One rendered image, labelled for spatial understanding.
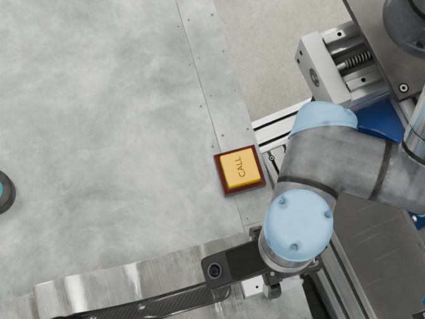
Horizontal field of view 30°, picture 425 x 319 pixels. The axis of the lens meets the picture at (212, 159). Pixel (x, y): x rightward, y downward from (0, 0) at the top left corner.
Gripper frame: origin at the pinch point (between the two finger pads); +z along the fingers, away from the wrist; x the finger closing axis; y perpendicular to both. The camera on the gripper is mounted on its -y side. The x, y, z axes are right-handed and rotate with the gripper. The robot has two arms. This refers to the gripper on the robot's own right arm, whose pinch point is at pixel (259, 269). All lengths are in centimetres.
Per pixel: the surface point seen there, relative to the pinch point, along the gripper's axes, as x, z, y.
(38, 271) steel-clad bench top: 12.9, 20.8, -35.7
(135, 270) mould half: 7.0, 12.3, -18.8
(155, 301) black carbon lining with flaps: 1.1, 12.9, -16.8
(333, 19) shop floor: 79, 101, 56
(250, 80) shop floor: 67, 101, 25
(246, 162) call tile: 21.2, 17.2, 5.4
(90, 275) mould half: 7.7, 9.0, -26.0
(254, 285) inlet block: -1.2, 9.1, -0.5
